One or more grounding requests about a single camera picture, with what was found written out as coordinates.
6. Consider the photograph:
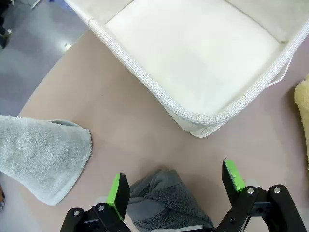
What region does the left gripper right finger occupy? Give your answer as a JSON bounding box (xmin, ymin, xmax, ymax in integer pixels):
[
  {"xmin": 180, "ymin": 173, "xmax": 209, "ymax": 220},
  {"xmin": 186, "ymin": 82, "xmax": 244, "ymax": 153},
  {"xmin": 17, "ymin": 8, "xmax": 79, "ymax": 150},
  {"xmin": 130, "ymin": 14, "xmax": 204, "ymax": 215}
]
[{"xmin": 216, "ymin": 159, "xmax": 305, "ymax": 232}]

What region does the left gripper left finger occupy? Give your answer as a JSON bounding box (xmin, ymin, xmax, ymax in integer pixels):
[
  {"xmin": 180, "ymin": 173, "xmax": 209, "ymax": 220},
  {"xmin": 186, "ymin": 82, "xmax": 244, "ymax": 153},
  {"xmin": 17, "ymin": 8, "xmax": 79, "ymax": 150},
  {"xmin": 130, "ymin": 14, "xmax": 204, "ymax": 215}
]
[{"xmin": 59, "ymin": 171, "xmax": 132, "ymax": 232}]

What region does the dark grey towel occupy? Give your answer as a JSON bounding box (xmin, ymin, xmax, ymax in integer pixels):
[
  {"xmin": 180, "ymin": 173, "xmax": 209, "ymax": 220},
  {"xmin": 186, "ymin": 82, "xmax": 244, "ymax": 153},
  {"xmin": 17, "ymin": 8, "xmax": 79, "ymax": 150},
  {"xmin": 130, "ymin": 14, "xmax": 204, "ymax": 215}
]
[{"xmin": 125, "ymin": 169, "xmax": 215, "ymax": 232}]

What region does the light grey cone-folded towel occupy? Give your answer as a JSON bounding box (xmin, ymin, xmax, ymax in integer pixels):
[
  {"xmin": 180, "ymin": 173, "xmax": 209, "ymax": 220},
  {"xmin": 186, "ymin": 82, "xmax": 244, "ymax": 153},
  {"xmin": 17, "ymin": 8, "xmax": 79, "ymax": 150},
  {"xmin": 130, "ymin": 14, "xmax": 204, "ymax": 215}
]
[{"xmin": 0, "ymin": 115, "xmax": 93, "ymax": 206}]

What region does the yellow towel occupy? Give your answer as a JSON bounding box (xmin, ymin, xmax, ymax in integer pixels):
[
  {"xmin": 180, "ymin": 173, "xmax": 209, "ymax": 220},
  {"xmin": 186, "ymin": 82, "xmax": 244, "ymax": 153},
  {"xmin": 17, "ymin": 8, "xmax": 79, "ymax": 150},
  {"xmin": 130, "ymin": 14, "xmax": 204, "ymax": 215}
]
[{"xmin": 294, "ymin": 73, "xmax": 309, "ymax": 174}]

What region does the cream fabric storage bin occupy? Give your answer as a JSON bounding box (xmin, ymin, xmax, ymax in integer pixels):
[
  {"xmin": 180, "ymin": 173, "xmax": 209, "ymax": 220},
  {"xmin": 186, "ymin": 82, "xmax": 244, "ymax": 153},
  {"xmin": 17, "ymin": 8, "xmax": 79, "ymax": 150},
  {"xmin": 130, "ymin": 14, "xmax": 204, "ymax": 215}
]
[{"xmin": 63, "ymin": 0, "xmax": 309, "ymax": 138}]

